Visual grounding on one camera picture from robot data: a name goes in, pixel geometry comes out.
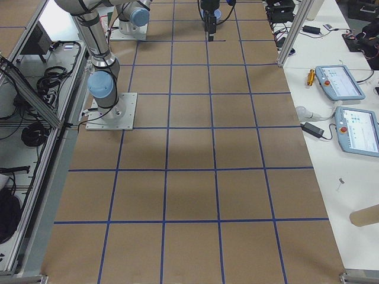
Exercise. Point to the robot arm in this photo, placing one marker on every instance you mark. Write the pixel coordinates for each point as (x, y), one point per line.
(136, 15)
(102, 83)

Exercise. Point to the far teach pendant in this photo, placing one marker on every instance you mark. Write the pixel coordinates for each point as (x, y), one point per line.
(338, 83)

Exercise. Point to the teach pendant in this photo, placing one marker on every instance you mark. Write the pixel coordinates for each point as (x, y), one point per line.
(338, 83)
(357, 131)

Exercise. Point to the aluminium frame post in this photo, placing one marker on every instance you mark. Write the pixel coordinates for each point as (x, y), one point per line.
(298, 22)

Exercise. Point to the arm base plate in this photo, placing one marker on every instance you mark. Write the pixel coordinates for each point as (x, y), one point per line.
(121, 117)
(126, 31)

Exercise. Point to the black power adapter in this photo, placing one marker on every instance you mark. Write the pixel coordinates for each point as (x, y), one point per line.
(312, 129)

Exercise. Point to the near teach pendant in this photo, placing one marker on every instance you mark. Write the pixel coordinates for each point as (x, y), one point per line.
(357, 131)

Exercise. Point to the cardboard tube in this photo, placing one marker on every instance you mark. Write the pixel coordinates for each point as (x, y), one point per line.
(366, 216)

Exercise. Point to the yellow tool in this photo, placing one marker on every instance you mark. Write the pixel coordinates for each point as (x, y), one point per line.
(310, 77)

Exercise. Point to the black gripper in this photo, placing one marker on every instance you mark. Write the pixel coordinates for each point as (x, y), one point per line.
(208, 9)

